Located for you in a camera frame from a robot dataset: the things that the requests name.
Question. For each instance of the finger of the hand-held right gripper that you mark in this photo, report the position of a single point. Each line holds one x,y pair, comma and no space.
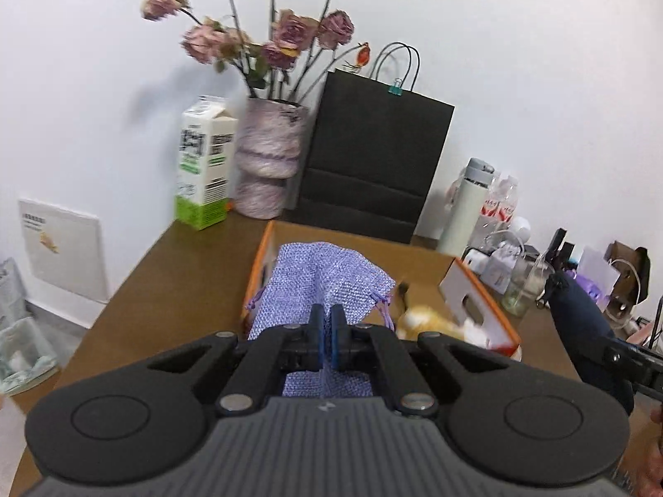
637,365

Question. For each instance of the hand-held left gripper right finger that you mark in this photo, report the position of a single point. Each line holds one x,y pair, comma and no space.
337,339

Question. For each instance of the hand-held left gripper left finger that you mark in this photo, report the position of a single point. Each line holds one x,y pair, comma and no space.
317,339

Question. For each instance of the navy blue cloth pouch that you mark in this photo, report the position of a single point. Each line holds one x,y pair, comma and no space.
577,321

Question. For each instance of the orange cardboard box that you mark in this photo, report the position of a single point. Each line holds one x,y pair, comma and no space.
466,282

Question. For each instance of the wooden desktop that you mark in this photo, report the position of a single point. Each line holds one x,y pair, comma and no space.
155,279

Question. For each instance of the orange white plush toy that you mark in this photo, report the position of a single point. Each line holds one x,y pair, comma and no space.
419,318

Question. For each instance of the purple plastic item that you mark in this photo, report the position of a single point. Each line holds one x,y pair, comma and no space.
595,287

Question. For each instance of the brown cardboard piece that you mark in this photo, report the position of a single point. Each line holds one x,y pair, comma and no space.
634,269

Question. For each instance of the clear glass cup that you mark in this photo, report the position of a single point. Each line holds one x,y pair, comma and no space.
523,284

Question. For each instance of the black upright device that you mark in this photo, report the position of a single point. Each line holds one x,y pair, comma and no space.
560,248

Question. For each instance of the small white charger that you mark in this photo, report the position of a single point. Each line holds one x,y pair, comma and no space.
475,261

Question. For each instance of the small white printed box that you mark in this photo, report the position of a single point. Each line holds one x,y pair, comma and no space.
501,269

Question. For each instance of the white round gadget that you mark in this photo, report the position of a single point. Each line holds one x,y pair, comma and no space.
521,228

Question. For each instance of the white thermos bottle grey lid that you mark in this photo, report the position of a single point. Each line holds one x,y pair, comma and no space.
463,207

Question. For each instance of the black paper bag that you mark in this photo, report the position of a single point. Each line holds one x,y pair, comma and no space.
373,155

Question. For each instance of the purple mottled ceramic vase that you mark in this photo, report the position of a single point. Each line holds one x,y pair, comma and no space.
269,155

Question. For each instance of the clear water bottle red label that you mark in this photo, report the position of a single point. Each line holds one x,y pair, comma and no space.
510,202
492,207

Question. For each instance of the green white milk carton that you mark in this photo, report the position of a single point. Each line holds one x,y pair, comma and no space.
204,165

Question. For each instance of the green binder clip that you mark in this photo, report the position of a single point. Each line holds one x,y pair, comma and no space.
396,88

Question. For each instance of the small orange bird ornament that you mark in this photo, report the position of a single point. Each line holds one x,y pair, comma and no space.
362,54

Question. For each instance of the bin with clear liner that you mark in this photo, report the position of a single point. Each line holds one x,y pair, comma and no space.
23,331

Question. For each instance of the dried pink roses bunch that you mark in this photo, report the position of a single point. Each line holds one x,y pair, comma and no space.
292,31

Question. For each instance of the white wall panel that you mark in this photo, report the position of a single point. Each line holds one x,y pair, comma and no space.
65,248

